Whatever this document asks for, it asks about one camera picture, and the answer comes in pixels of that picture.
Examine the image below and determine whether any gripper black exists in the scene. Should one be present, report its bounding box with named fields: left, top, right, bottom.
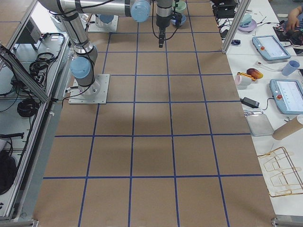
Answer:
left=156, top=14, right=171, bottom=48

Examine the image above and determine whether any green plastic bowl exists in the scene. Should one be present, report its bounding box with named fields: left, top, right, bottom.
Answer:
left=172, top=0, right=187, bottom=14

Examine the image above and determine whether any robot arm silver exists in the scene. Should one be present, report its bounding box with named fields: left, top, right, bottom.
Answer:
left=95, top=14, right=115, bottom=27
left=39, top=0, right=152, bottom=90

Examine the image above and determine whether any blue plastic bowl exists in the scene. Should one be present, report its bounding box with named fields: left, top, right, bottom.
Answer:
left=170, top=14, right=187, bottom=27

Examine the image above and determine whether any person hand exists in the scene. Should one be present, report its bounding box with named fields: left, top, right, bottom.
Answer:
left=286, top=6, right=303, bottom=31

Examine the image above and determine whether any purple plate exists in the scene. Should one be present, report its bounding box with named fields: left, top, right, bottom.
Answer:
left=238, top=19, right=257, bottom=32

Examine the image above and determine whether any far teach pendant tablet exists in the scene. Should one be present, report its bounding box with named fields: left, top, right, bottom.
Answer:
left=252, top=35, right=291, bottom=61

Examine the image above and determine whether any teach pendant tablet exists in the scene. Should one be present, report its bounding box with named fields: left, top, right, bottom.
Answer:
left=252, top=35, right=291, bottom=61
left=269, top=79, right=303, bottom=114

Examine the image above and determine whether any black power adapter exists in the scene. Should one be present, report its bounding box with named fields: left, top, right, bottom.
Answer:
left=240, top=97, right=259, bottom=108

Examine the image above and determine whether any grey control box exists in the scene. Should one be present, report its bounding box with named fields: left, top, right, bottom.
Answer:
left=17, top=17, right=42, bottom=50

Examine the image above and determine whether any light blue plastic cup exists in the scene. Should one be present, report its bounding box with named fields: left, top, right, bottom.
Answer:
left=282, top=60, right=300, bottom=76

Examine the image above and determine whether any grey lidded tray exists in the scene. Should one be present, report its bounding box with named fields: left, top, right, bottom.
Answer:
left=244, top=109, right=274, bottom=137

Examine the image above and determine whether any near teach pendant tablet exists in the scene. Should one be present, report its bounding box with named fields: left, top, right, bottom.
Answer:
left=269, top=79, right=303, bottom=114

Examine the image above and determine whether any cardboard tube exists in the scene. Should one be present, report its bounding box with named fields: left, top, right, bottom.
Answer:
left=272, top=114, right=303, bottom=140

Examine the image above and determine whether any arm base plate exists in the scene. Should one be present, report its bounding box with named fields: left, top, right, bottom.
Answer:
left=68, top=74, right=110, bottom=105
left=88, top=14, right=119, bottom=33

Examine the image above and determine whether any aluminium frame post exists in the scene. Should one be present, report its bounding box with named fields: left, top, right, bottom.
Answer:
left=222, top=0, right=251, bottom=53

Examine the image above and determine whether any coiled black cable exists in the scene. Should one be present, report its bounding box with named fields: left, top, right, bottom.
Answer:
left=17, top=97, right=40, bottom=118

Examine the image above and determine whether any gold wire rack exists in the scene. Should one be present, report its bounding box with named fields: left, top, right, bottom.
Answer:
left=258, top=147, right=303, bottom=198

